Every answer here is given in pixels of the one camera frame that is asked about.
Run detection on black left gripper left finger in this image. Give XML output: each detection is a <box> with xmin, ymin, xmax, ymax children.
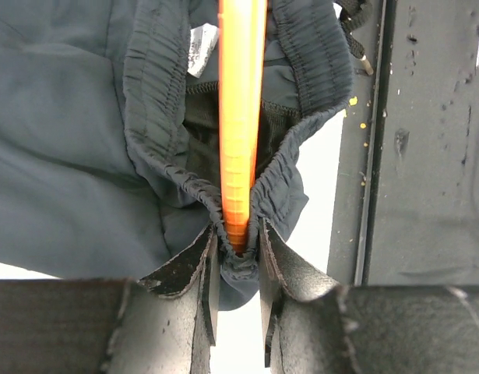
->
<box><xmin>100</xmin><ymin>225</ymin><xmax>220</xmax><ymax>373</ymax></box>

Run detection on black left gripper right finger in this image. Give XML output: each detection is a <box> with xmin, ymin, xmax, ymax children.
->
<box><xmin>258</xmin><ymin>219</ymin><xmax>360</xmax><ymax>373</ymax></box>

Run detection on dark navy shorts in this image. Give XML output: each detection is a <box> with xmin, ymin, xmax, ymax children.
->
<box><xmin>0</xmin><ymin>1</ymin><xmax>372</xmax><ymax>311</ymax></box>

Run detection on orange hanger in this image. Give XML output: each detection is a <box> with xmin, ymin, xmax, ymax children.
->
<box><xmin>218</xmin><ymin>1</ymin><xmax>268</xmax><ymax>256</ymax></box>

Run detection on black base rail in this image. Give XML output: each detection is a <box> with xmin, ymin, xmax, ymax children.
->
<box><xmin>327</xmin><ymin>1</ymin><xmax>479</xmax><ymax>284</ymax></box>

